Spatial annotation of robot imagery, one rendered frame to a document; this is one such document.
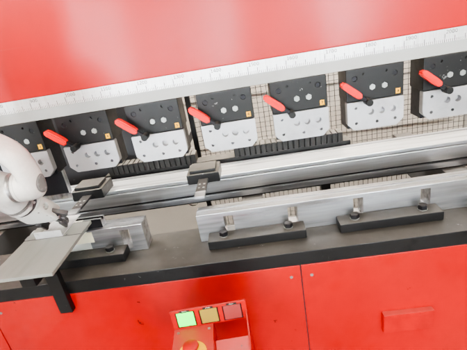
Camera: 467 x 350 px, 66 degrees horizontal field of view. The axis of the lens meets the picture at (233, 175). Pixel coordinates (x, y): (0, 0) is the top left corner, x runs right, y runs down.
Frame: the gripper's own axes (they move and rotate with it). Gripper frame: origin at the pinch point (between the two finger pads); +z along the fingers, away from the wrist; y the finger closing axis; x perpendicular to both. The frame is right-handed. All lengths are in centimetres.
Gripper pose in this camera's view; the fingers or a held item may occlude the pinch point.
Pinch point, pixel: (54, 222)
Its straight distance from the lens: 126.7
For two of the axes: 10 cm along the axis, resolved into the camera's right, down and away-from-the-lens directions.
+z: 1.3, 4.4, 8.9
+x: 1.0, 8.9, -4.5
